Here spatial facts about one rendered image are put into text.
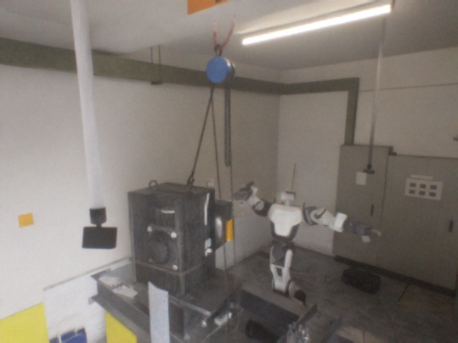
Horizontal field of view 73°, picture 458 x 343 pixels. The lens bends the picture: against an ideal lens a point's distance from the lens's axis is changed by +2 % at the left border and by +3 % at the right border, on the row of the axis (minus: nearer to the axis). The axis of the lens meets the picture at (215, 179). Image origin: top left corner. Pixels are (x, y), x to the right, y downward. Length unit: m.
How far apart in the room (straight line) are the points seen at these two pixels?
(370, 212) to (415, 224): 0.50
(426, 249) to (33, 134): 4.37
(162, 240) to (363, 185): 3.13
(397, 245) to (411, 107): 1.75
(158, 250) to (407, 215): 3.29
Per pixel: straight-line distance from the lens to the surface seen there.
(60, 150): 2.90
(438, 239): 4.53
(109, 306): 3.24
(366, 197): 4.57
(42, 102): 2.86
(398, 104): 4.63
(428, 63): 4.62
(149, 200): 2.21
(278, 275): 3.01
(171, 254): 2.11
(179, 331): 2.40
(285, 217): 2.69
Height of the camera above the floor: 2.13
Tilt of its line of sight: 11 degrees down
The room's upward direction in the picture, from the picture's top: straight up
